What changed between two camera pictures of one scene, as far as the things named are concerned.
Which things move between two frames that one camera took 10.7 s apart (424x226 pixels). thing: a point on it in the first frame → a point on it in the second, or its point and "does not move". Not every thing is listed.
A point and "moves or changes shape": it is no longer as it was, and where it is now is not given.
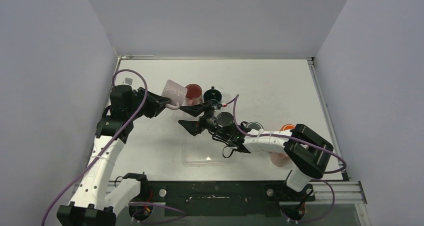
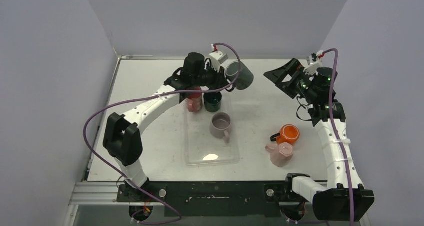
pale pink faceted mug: (279, 159) does not move
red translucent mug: (194, 96) does not move
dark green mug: (212, 94) does not move
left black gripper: (156, 104) → (220, 81)
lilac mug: (176, 93) moves or changes shape
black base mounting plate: (224, 199) does not move
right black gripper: (202, 122) → (292, 82)
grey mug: (252, 125) → (239, 75)
